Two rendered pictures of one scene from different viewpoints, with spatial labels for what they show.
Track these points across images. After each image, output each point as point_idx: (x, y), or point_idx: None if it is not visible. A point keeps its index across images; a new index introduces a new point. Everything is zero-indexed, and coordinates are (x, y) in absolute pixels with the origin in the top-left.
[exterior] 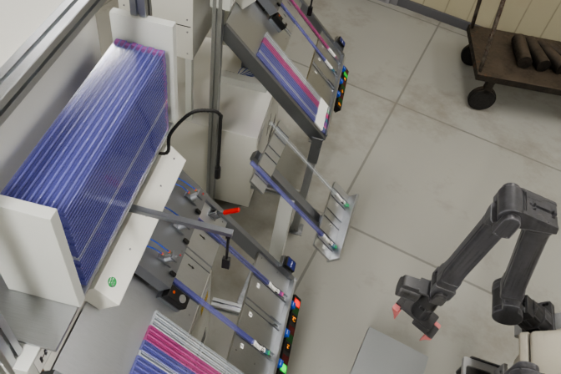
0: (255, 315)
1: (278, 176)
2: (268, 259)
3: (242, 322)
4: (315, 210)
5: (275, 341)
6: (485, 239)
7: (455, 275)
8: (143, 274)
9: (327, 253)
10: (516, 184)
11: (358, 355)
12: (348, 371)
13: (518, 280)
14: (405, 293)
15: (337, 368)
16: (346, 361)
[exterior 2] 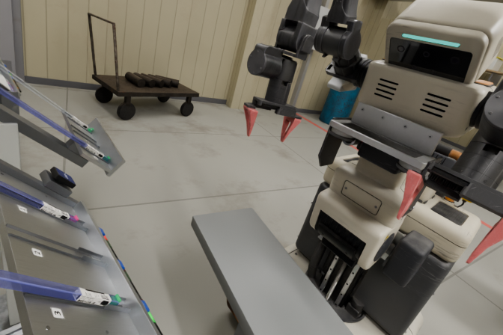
0: (49, 253)
1: None
2: (17, 175)
3: (27, 269)
4: (55, 137)
5: (111, 282)
6: None
7: None
8: None
9: (104, 164)
10: None
11: (207, 242)
12: (169, 312)
13: None
14: (270, 60)
15: (158, 319)
16: (160, 306)
